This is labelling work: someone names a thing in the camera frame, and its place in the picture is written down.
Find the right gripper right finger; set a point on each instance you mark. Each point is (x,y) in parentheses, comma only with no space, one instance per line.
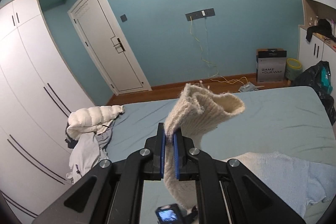
(185,168)

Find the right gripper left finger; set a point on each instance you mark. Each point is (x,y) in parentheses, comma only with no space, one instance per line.
(155,162)

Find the cream and blue knit sweater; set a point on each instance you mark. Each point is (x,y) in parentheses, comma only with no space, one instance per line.
(297,182)

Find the grey crumpled garment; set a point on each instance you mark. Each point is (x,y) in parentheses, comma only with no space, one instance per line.
(92,136)

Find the white puffer jacket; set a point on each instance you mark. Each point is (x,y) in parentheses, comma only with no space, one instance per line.
(92,118)

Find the white power strip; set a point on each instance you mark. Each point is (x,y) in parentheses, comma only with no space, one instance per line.
(249,87)

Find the light blue bed sheet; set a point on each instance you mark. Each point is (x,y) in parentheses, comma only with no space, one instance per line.
(291,121)

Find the white wardrobe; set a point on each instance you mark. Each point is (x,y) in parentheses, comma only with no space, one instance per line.
(38,93)

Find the black and grey cardboard box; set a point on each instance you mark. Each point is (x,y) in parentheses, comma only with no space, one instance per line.
(270,65)

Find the yellow green waste bin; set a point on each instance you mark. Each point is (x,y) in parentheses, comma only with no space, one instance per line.
(292,70)

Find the white door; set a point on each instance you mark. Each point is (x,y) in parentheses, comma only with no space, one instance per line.
(107,46)

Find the black plastic bag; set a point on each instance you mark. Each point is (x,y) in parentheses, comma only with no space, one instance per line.
(318,77)

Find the black garment on cabinet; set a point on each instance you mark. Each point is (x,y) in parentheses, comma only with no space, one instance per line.
(323,28)

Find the white cabinet unit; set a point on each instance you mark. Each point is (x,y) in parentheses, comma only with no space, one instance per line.
(319,48)

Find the dark wall switch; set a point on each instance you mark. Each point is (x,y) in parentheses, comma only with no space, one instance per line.
(123,18)

